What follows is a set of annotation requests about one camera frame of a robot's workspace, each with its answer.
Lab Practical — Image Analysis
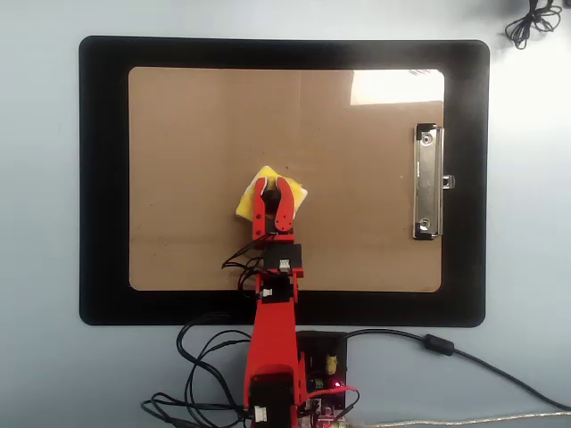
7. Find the red gripper black motor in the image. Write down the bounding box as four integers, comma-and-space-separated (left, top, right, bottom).
252, 175, 298, 244

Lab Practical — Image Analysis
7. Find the yellow white sponge black knob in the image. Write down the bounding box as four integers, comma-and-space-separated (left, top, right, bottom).
234, 164, 310, 222

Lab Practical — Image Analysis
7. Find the brown clipboard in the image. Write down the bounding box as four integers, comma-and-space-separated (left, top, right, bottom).
128, 66, 446, 294

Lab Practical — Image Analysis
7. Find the metal clipboard clip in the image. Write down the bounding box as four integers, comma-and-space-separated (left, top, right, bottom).
410, 122, 456, 242

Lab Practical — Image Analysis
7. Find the black desk mat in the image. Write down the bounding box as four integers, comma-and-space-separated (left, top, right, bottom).
79, 35, 491, 329

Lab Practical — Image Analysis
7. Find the motor controller circuit board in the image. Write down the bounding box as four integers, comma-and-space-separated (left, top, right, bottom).
306, 374, 349, 428

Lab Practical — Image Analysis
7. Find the black servo cable bundle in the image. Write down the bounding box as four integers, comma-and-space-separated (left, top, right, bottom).
141, 235, 271, 428

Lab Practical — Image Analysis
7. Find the red wire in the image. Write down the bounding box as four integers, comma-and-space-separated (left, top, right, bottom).
302, 385, 360, 428

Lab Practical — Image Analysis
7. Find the black power cable with ferrite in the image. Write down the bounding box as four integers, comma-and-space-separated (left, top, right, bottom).
324, 328, 571, 411

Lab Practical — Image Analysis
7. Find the silver USB cable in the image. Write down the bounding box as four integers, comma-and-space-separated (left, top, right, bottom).
336, 412, 571, 428

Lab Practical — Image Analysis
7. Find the coiled thin black cable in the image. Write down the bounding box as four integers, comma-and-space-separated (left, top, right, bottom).
504, 0, 564, 50

